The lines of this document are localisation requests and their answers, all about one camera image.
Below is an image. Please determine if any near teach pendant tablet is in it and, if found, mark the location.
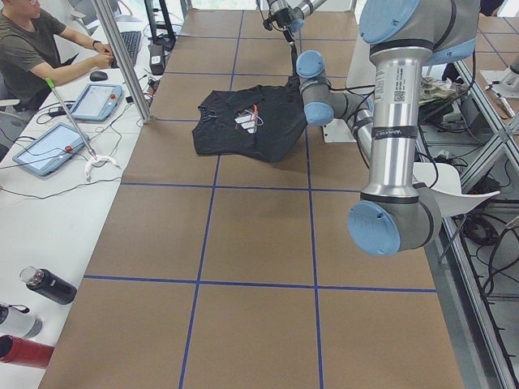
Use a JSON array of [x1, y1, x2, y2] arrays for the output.
[[12, 123, 88, 177]]

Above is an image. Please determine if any black keyboard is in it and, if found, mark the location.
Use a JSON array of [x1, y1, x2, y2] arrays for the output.
[[120, 31, 142, 66]]

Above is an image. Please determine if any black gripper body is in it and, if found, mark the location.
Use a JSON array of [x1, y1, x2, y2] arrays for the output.
[[270, 11, 293, 29]]

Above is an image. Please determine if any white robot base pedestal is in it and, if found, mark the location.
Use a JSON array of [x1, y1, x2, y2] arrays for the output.
[[322, 36, 376, 144]]

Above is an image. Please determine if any aluminium frame post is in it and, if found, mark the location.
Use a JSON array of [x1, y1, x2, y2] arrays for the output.
[[92, 0, 152, 124]]

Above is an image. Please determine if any black power adapter box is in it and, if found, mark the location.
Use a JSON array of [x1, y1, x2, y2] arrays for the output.
[[148, 44, 165, 75]]

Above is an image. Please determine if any black computer mouse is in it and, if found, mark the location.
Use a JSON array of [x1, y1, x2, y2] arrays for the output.
[[89, 71, 109, 82]]

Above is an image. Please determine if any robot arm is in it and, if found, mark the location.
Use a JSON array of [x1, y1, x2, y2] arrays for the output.
[[296, 1, 480, 255], [262, 0, 326, 45]]

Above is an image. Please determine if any black graphic t-shirt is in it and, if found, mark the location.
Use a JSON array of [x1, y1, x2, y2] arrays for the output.
[[192, 71, 307, 163]]

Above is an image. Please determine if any black water bottle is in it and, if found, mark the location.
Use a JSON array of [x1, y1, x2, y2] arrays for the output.
[[19, 266, 77, 305]]

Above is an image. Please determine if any teach pendant tablet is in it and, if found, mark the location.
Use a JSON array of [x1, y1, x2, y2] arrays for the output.
[[71, 83, 123, 122], [12, 123, 88, 177]]

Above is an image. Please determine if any white water bottle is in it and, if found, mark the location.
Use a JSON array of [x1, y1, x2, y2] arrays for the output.
[[0, 306, 43, 339]]

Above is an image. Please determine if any metal reacher grabber tool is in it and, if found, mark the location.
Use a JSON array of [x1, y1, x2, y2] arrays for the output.
[[45, 78, 121, 182]]

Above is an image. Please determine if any seated person in grey shirt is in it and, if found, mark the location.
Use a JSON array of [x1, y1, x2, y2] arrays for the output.
[[1, 1, 114, 112]]

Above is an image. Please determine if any white plastic chair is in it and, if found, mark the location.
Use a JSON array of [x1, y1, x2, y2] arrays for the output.
[[413, 162, 500, 217]]

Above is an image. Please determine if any far teach pendant tablet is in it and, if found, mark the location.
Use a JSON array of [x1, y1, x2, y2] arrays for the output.
[[71, 83, 123, 122]]

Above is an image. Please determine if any red water bottle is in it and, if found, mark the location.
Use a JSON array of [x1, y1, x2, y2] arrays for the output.
[[1, 335, 54, 369]]

